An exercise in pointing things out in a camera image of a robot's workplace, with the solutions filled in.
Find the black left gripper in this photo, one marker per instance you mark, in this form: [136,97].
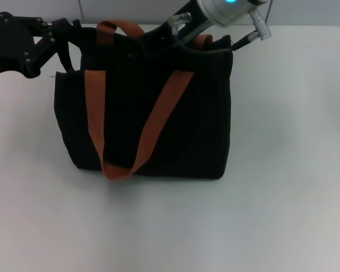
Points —
[8,42]

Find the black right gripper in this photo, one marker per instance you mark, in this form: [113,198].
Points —
[197,15]

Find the white and silver right robot arm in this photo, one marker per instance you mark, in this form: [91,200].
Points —
[224,12]

